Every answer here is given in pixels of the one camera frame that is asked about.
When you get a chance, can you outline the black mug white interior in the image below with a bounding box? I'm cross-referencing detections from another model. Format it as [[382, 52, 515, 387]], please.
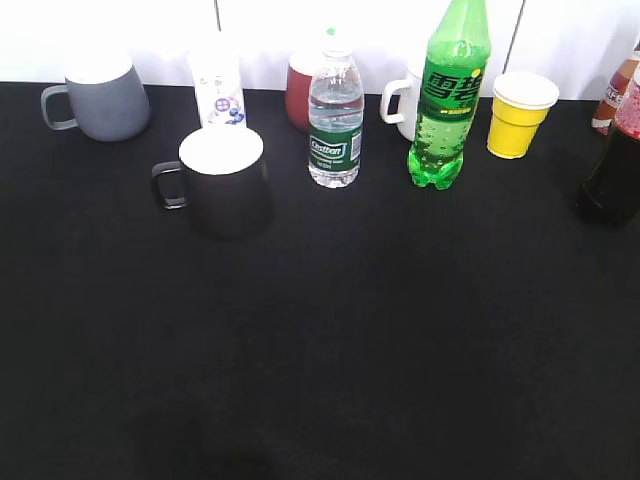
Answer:
[[151, 125, 274, 240]]

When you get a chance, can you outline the cola bottle red label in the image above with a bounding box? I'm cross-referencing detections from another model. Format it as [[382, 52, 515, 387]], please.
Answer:
[[576, 68, 639, 228]]

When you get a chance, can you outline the green sprite bottle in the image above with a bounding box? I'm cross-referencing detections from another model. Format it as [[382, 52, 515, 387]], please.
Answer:
[[407, 0, 491, 190]]

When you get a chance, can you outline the yellow paper cup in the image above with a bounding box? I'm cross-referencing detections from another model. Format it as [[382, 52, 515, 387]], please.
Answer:
[[487, 72, 560, 159]]

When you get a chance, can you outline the clear water bottle green label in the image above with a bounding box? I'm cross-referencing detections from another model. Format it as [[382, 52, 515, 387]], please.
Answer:
[[308, 27, 365, 189]]

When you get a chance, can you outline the white ceramic mug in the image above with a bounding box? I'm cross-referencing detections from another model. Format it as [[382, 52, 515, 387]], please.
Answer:
[[379, 58, 424, 142]]

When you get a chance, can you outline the dark red mug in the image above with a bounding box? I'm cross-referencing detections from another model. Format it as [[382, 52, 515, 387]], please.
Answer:
[[285, 46, 324, 132]]

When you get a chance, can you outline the white yogurt drink bottle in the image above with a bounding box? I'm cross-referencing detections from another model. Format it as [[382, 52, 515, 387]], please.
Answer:
[[187, 31, 247, 127]]

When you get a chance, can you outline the grey ceramic mug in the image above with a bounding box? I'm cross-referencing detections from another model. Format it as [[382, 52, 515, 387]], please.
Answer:
[[40, 50, 151, 142]]

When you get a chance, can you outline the brown iced tea bottle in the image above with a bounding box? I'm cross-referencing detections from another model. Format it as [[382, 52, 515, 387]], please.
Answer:
[[591, 45, 639, 136]]

